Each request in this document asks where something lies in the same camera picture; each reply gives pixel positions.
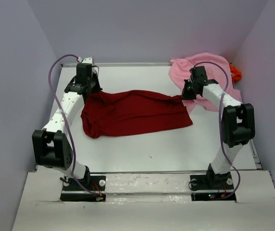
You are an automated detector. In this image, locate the pink t shirt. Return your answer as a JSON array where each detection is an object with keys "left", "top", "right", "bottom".
[{"left": 169, "top": 52, "right": 242, "bottom": 114}]

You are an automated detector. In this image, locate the dark red t shirt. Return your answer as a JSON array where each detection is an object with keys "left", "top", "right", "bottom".
[{"left": 81, "top": 90, "right": 193, "bottom": 139}]

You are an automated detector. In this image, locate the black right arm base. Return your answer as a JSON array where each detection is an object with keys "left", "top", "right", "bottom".
[{"left": 188, "top": 173, "right": 237, "bottom": 202}]

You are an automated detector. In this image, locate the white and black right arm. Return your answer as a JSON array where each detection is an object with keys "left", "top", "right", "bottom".
[{"left": 181, "top": 63, "right": 255, "bottom": 191}]

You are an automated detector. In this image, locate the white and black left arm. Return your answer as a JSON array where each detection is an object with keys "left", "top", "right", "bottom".
[{"left": 32, "top": 58, "right": 101, "bottom": 191}]

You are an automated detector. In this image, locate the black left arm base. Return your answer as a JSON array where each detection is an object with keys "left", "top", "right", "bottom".
[{"left": 60, "top": 175, "right": 106, "bottom": 202}]

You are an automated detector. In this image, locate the orange cloth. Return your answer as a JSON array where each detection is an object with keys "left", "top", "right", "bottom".
[{"left": 229, "top": 63, "right": 242, "bottom": 83}]

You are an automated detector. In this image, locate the white cardboard front cover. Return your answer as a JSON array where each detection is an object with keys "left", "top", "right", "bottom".
[{"left": 13, "top": 170, "right": 275, "bottom": 231}]

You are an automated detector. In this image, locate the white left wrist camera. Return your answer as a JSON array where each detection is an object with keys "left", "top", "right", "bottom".
[{"left": 77, "top": 57, "right": 94, "bottom": 64}]

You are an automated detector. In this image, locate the white back table rail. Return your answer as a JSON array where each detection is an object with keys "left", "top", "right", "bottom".
[{"left": 60, "top": 62, "right": 174, "bottom": 68}]

